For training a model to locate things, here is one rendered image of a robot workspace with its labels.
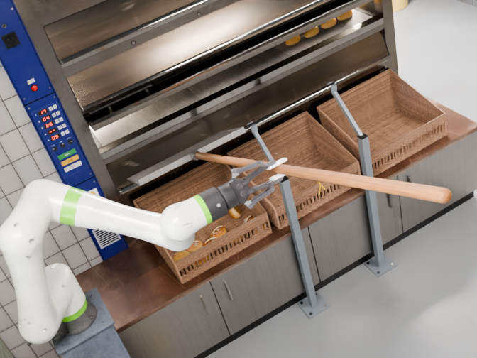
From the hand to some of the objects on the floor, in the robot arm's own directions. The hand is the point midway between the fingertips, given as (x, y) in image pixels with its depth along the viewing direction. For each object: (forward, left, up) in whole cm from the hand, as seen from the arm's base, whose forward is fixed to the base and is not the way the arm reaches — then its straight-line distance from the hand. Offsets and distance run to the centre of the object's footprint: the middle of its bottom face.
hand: (278, 169), depth 193 cm
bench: (+47, +112, -169) cm, 208 cm away
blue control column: (-45, +235, -169) cm, 293 cm away
